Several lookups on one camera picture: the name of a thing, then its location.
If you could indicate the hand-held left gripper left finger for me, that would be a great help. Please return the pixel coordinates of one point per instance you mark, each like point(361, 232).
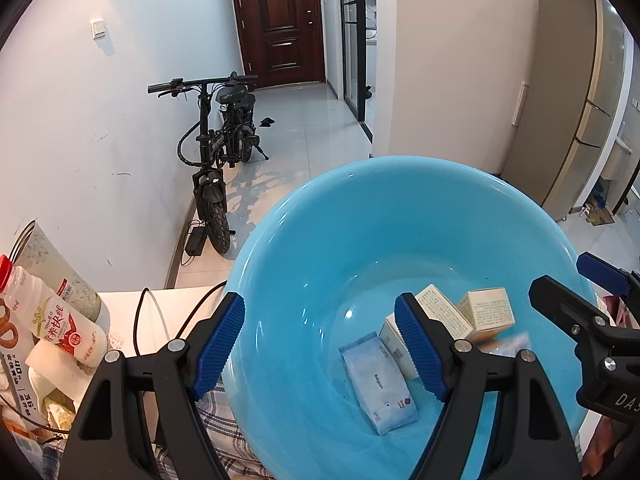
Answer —
point(220, 345)

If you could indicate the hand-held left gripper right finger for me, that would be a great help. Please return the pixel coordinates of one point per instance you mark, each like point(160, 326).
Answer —
point(420, 345)

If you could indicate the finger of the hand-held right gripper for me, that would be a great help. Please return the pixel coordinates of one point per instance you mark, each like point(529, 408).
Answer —
point(555, 295)
point(600, 270)

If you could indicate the cream printed small box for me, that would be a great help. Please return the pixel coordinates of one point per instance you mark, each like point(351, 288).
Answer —
point(445, 310)

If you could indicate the blue white wipes packet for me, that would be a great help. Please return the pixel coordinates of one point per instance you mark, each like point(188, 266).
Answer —
point(380, 385)

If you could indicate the beige small box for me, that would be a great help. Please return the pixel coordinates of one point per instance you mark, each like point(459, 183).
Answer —
point(487, 310)

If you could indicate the orange white packet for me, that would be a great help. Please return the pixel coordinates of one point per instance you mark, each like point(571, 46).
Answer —
point(500, 345)

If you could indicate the blue plastic basin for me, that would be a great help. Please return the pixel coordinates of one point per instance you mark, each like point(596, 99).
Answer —
point(310, 260)

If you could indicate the person's right hand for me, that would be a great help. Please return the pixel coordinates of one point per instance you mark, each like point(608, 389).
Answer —
point(600, 450)

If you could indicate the cardboard box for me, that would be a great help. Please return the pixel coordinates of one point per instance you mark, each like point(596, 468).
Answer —
point(599, 210)

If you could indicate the blue plaid shirt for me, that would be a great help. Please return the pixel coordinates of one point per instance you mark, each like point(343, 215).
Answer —
point(215, 410)

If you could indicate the black charger brick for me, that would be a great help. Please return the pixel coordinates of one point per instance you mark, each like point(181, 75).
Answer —
point(195, 241)

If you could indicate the white laundry sink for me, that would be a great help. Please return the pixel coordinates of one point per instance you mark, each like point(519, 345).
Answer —
point(617, 157)

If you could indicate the black electric bike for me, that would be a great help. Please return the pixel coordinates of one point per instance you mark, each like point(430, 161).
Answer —
point(212, 210)

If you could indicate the white milk bottle red cap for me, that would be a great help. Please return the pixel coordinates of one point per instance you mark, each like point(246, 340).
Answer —
point(70, 332)

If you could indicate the white tissue roll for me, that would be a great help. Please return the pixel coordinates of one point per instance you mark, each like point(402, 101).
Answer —
point(52, 365)

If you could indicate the crumpled white plastic bag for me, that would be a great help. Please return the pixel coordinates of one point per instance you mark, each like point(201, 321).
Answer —
point(57, 410)

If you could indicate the grey patterned paper bag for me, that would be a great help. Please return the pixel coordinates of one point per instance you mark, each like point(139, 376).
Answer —
point(55, 265)

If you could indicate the beige refrigerator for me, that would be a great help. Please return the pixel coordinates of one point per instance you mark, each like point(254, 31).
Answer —
point(565, 85)

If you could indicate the pretzel print snack package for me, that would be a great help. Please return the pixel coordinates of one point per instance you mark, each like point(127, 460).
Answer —
point(12, 360)

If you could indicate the black slippers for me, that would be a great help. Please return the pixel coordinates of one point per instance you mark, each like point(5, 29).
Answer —
point(266, 122)

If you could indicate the black framed glass door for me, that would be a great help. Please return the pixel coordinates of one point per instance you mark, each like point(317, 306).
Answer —
point(358, 85)

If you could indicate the brown entrance door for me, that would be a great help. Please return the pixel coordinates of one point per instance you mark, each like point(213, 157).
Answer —
point(285, 25)

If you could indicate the white wall switch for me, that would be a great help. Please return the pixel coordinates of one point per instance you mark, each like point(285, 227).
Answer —
point(98, 29)

